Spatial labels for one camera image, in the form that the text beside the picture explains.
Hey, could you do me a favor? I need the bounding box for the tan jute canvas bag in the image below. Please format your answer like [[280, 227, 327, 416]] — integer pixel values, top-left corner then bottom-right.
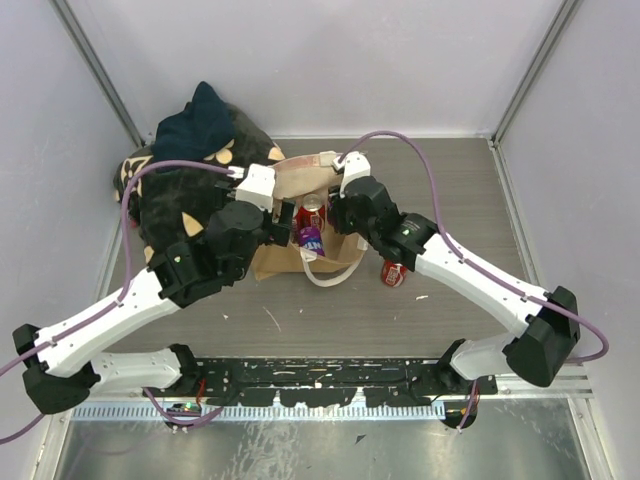
[[251, 151, 368, 288]]

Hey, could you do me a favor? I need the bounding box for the navy blue cloth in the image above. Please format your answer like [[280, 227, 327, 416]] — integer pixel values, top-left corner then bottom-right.
[[151, 81, 235, 163]]

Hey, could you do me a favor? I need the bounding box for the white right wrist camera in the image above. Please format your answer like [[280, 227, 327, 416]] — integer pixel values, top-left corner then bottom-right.
[[332, 151, 371, 198]]

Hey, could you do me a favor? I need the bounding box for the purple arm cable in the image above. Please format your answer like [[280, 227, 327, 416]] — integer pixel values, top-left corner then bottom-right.
[[0, 160, 239, 444], [344, 130, 610, 364]]

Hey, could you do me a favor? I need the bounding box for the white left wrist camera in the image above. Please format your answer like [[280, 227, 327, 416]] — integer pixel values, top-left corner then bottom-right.
[[228, 164, 276, 212]]

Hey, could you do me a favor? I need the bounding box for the grey slotted cable duct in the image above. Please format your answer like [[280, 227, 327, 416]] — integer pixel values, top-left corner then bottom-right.
[[71, 400, 445, 422]]

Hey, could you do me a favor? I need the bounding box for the red cola can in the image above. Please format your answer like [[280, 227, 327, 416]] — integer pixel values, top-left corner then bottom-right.
[[381, 260, 408, 288], [294, 193, 326, 233]]

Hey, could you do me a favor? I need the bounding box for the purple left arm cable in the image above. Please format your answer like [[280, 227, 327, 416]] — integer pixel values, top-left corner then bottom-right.
[[0, 160, 239, 444]]

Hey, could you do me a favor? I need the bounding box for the purple soda can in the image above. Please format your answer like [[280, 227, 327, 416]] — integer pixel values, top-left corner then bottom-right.
[[298, 225, 325, 256]]

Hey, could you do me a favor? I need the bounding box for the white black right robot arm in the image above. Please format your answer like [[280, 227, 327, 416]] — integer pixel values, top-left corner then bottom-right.
[[327, 176, 580, 394]]

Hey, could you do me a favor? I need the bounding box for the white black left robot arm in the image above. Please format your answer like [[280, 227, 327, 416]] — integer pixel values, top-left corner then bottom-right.
[[13, 193, 295, 415]]

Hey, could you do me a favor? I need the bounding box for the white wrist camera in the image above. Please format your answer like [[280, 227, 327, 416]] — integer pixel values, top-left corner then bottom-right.
[[228, 164, 276, 212], [332, 151, 371, 198]]

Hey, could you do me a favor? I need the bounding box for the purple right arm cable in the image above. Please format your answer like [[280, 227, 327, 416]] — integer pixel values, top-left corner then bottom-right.
[[344, 130, 610, 364]]

